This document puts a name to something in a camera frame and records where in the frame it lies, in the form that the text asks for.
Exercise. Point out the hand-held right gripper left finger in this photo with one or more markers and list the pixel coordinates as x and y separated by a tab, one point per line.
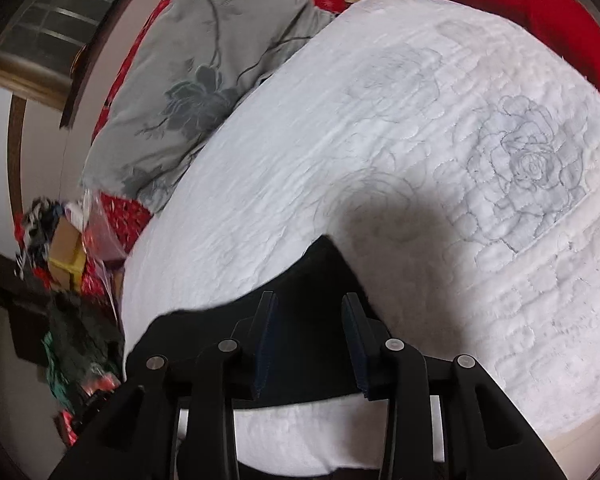
261	360

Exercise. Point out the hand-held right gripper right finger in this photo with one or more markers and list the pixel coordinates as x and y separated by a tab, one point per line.
359	360

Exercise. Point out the black pants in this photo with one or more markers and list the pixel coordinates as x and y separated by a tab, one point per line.
310	280

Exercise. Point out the red patterned package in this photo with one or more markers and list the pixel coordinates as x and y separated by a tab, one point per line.
96	280

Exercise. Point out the dark green clothes pile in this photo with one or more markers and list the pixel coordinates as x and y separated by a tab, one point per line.
80	325

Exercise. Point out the red printed bed sheet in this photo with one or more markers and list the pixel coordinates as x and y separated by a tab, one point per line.
125	217

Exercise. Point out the clear plastic bag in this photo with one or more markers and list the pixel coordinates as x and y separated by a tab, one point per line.
102	230

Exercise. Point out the white quilted bed blanket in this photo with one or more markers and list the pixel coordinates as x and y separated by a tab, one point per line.
380	135

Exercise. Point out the cardboard box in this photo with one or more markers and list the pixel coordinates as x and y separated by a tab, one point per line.
65	242

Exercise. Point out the dark wooden cabinet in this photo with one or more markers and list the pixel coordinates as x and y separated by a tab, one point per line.
20	330

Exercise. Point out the multicoloured cloth heap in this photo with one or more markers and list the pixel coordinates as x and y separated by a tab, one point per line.
32	230

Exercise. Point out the grey floral quilt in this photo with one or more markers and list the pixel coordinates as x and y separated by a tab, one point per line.
205	60

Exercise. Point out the window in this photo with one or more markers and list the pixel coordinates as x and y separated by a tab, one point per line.
55	20

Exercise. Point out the brown wooden door frame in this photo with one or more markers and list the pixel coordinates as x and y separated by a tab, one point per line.
16	160

